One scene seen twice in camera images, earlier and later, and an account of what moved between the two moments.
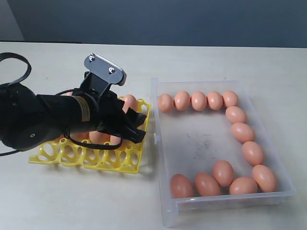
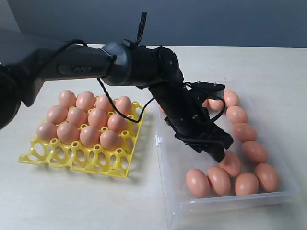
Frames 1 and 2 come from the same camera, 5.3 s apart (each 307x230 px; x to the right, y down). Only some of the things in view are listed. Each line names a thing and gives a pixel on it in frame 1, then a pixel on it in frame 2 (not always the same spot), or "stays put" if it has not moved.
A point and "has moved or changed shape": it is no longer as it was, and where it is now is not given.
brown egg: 242,132 stays put
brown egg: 181,187 → 198,182
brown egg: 230,98 stays put
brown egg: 223,172 → 231,163
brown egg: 115,140 has moved or changed shape
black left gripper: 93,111 → 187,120
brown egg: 98,137 has moved or changed shape
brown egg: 236,115 stays put
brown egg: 206,185 → 219,180
